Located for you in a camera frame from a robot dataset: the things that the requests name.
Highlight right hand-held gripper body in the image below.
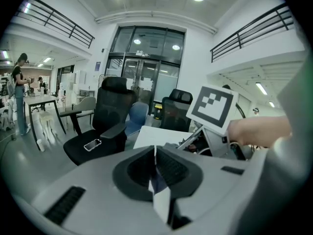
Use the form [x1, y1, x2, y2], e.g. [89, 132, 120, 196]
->
[185, 84, 246, 160]

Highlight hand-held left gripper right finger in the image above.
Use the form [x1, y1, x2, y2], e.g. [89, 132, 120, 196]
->
[156, 145, 250, 230]

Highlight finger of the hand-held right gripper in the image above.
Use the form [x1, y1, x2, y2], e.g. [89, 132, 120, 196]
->
[177, 128, 212, 156]

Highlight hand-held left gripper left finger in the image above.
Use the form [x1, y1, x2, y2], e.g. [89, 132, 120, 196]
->
[31, 145, 169, 230]

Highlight dark blue cloth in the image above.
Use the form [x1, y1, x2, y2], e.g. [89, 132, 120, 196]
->
[150, 169, 170, 195]

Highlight person's right forearm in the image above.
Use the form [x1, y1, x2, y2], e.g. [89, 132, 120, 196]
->
[248, 116, 293, 148]

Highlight person's right hand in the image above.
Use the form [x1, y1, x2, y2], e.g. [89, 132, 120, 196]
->
[226, 118, 250, 146]

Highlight black office chair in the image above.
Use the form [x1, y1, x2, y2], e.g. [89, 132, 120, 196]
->
[63, 76, 137, 166]
[160, 89, 194, 133]

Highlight white marble table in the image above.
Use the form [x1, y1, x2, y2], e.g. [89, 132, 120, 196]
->
[133, 125, 194, 149]

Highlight smartphone with white case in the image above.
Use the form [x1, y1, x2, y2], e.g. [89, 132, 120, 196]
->
[84, 139, 102, 152]

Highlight yellow black bin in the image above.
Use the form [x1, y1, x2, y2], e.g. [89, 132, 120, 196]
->
[154, 103, 163, 120]

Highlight glass entrance doors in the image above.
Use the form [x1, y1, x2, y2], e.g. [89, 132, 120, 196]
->
[105, 25, 185, 112]

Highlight blue shell chair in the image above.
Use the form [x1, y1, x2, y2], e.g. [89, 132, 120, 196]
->
[124, 101, 149, 141]

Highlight black balcony railing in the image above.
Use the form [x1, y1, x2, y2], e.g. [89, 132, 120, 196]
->
[210, 2, 294, 63]
[16, 0, 95, 49]

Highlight beige armchair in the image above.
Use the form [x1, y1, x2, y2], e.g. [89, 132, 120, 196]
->
[59, 96, 97, 136]

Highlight white stool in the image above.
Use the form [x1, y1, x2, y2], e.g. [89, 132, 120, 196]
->
[38, 111, 58, 141]

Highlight dark grey table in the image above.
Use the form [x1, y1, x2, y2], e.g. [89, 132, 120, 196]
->
[23, 94, 67, 144]

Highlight white tall cabinet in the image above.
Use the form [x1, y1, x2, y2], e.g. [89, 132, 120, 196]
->
[60, 70, 87, 102]

